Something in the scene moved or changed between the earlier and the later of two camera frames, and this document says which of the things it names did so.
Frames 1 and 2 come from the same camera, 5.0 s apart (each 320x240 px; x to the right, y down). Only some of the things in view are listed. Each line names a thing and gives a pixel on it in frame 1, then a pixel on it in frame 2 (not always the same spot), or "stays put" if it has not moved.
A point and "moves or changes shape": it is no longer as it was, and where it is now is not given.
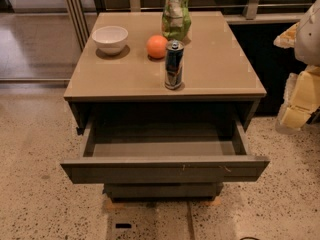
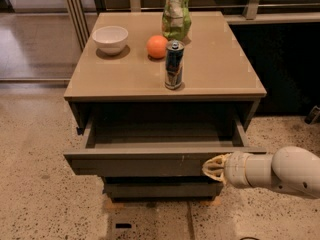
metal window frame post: x=77 y=12 stays put
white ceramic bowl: x=110 y=40 stays put
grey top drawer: x=165 y=149 moves or changes shape
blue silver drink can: x=173 y=77 stays put
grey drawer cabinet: x=163 y=119 stays put
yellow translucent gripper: x=309 y=37 → x=237 y=169
